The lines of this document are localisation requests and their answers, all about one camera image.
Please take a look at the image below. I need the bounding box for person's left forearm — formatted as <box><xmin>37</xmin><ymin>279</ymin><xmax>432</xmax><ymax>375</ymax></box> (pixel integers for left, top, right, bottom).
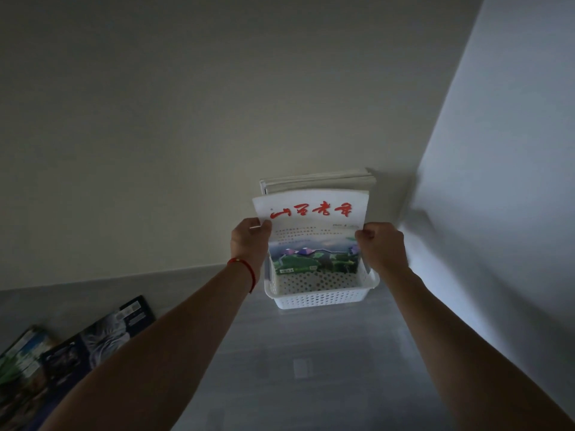
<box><xmin>40</xmin><ymin>264</ymin><xmax>252</xmax><ymax>431</ymax></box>

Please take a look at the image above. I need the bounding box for red string bracelet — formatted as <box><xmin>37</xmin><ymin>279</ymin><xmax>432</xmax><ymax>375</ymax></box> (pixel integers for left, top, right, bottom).
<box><xmin>226</xmin><ymin>257</ymin><xmax>258</xmax><ymax>295</ymax></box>

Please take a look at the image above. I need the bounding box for white perforated plastic basket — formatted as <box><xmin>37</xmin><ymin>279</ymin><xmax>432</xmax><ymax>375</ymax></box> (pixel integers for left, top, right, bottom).
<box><xmin>264</xmin><ymin>257</ymin><xmax>381</xmax><ymax>310</ymax></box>

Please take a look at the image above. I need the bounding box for person's right hand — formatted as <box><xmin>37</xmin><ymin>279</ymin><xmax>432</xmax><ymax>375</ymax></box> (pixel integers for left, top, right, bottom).
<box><xmin>355</xmin><ymin>221</ymin><xmax>410</xmax><ymax>280</ymax></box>

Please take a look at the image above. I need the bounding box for person's left hand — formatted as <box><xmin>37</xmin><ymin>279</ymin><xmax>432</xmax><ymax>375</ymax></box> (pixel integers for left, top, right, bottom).
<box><xmin>229</xmin><ymin>217</ymin><xmax>273</xmax><ymax>284</ymax></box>

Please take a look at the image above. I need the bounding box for stack of white-edged magazines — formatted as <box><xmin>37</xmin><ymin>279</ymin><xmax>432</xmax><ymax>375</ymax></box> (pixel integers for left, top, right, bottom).
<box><xmin>259</xmin><ymin>169</ymin><xmax>377</xmax><ymax>196</ymax></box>

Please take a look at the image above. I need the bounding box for person's right forearm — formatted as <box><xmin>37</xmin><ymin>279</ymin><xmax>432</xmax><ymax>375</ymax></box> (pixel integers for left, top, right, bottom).
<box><xmin>384</xmin><ymin>266</ymin><xmax>575</xmax><ymax>431</ymax></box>

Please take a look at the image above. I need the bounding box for pile of assorted magazines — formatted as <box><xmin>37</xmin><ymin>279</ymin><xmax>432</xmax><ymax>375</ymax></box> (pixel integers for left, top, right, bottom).
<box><xmin>0</xmin><ymin>295</ymin><xmax>157</xmax><ymax>431</ymax></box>

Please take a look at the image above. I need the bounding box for white magazine green landscape picture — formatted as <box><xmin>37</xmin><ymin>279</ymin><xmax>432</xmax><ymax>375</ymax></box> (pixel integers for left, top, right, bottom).
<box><xmin>252</xmin><ymin>189</ymin><xmax>370</xmax><ymax>275</ymax></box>

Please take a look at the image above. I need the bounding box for dark blue basketball magazine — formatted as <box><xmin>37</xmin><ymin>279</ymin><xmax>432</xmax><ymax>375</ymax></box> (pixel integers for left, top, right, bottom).
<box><xmin>40</xmin><ymin>295</ymin><xmax>157</xmax><ymax>396</ymax></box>

